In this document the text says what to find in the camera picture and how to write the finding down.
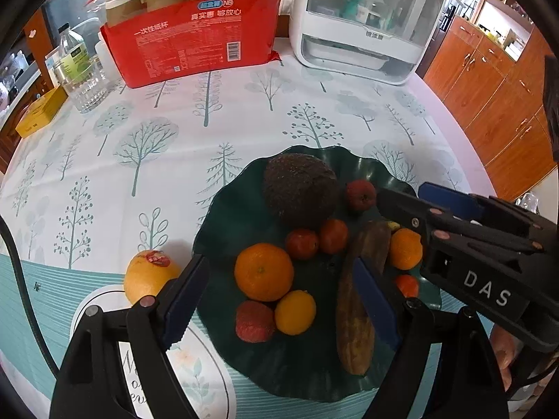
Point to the red paper cup package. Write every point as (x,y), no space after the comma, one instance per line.
(156,40)

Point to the yellow cardboard box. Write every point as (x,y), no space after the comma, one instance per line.
(41,112)

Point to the large orange mandarin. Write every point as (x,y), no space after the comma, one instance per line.
(264,272)

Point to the dark brown avocado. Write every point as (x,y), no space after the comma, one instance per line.
(300,188)

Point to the white plastic storage cabinet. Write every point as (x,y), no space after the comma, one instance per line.
(382,40)

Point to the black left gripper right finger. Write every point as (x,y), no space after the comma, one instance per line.
(467,382)

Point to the white floral round placemat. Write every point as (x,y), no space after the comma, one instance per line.
(200,371)

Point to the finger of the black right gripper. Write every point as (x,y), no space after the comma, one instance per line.
(437,215)
(492,212)

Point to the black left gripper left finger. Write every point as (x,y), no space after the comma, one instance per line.
(91,382)

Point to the dark green scalloped plate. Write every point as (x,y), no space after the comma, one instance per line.
(305,366)

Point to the orange wooden cabinet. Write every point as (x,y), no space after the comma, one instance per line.
(498,103)

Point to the white plastic bottle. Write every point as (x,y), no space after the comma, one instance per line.
(103,54)

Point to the yellow grapefruit with sticker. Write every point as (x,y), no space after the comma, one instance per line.
(147,273)

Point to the ribbed clear drinking glass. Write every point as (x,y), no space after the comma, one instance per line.
(89,88)

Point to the person's right hand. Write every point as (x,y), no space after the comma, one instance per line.
(505,347)

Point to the tree print tablecloth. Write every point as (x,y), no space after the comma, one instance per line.
(87,192)

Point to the small red tomato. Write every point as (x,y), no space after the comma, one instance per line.
(333,236)
(301,244)

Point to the small orange kumquat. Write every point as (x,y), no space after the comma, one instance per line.
(295,313)

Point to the clear plastic bottle green label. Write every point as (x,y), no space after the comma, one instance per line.
(73,66)

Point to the red lychee fruit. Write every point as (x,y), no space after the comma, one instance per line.
(361,195)
(255,322)

